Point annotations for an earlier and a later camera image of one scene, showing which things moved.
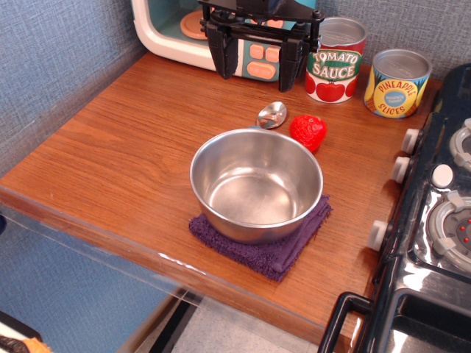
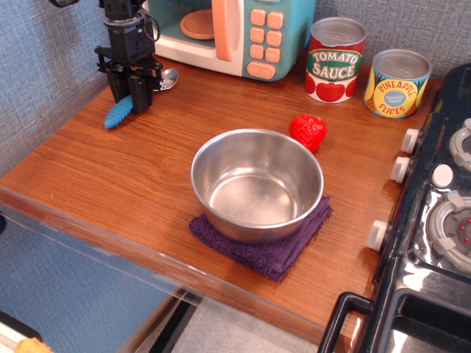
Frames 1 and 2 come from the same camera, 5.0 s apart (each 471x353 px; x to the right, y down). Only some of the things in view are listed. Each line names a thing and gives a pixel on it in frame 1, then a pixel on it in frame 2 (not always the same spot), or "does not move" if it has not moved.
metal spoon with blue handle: [271, 115] → [120, 112]
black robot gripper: [295, 26] → [130, 46]
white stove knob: [400, 169] does not move
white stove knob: [377, 235] does not move
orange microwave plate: [190, 25] does not move
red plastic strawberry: [308, 129] does not move
